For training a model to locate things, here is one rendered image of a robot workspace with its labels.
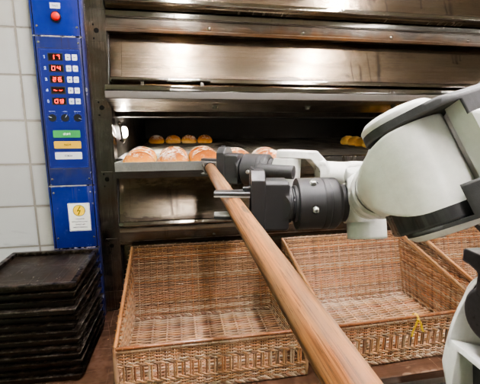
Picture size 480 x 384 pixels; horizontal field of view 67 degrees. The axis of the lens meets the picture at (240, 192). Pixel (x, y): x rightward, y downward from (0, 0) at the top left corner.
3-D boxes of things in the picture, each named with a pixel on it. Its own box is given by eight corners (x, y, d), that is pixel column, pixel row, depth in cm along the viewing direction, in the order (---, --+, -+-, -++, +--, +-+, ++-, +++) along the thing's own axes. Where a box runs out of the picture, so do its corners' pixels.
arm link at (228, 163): (228, 187, 108) (265, 190, 103) (212, 192, 100) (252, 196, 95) (228, 144, 106) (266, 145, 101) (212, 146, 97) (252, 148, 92)
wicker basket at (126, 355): (132, 310, 144) (129, 244, 138) (270, 299, 153) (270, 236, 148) (112, 402, 97) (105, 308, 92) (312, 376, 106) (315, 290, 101)
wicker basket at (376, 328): (276, 298, 154) (278, 236, 148) (394, 286, 165) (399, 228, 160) (327, 375, 107) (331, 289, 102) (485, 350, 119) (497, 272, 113)
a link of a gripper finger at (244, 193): (214, 194, 63) (249, 193, 63) (213, 198, 59) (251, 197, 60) (213, 185, 62) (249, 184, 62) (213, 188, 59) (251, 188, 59)
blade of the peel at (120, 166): (292, 168, 116) (292, 159, 116) (114, 171, 107) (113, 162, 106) (265, 155, 151) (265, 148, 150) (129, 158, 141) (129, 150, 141)
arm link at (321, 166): (275, 149, 97) (324, 152, 98) (273, 182, 98) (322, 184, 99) (278, 148, 91) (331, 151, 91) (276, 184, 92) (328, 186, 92)
